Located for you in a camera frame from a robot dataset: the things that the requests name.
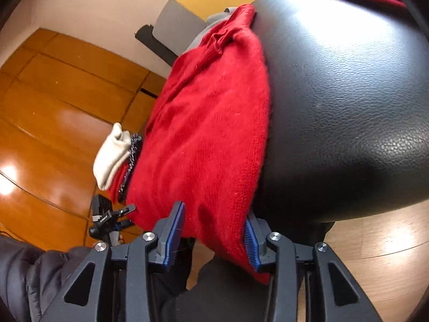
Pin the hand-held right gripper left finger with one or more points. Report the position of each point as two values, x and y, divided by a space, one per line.
176 233

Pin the dark tweed cloth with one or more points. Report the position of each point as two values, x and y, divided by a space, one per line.
134 149

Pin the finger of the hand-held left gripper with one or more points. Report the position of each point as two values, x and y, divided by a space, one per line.
127 209
124 223

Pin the grey sweatshirt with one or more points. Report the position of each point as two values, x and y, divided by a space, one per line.
218 18

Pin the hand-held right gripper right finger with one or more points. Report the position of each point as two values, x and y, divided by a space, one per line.
251 241

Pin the red knit sweater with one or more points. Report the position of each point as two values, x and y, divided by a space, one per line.
207 134

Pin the person's left forearm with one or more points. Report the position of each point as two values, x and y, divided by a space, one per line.
30 275

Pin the black leather stool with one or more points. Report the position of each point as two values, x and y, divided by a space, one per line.
335 90

